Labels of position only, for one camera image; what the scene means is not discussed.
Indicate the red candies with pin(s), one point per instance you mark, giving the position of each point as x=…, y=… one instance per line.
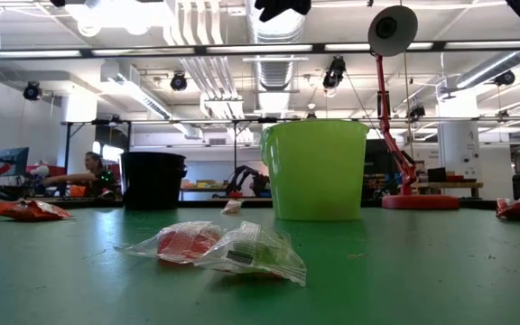
x=30, y=210

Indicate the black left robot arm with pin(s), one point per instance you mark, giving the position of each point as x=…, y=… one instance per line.
x=58, y=2

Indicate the black background robot arm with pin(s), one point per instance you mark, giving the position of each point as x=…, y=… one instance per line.
x=246, y=173

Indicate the clear wrapped red candy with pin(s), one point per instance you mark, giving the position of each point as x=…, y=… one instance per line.
x=232, y=207
x=183, y=243

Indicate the clear wrapped green candy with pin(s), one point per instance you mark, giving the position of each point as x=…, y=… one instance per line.
x=260, y=253

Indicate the red white candy packet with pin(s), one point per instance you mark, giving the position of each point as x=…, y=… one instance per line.
x=513, y=210

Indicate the black beam light strips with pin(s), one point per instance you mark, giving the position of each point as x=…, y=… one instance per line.
x=260, y=48

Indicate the black ceiling spotlight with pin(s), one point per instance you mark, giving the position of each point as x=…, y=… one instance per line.
x=334, y=72
x=179, y=82
x=32, y=91
x=504, y=78

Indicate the lime green plastic bucket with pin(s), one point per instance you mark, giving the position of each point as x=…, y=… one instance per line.
x=314, y=180

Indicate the large black screen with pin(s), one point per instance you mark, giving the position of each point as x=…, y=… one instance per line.
x=379, y=162

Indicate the black plastic bucket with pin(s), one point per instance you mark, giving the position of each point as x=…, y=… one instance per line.
x=154, y=180

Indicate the white pillar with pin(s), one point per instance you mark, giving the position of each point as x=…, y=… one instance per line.
x=458, y=153

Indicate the red desk lamp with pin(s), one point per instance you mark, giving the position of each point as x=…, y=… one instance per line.
x=418, y=201

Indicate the wooden workbench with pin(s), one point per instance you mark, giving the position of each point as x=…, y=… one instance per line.
x=449, y=184

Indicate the person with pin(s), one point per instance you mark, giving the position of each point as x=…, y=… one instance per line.
x=95, y=173

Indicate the computer monitor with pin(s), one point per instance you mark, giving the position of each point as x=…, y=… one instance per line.
x=12, y=161

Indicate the green table mat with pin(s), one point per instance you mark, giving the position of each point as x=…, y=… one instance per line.
x=61, y=280

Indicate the silver ventilation duct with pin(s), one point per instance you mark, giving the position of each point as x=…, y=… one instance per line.
x=273, y=77
x=490, y=67

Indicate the black metal rack frame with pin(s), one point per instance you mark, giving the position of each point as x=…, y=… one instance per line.
x=67, y=153

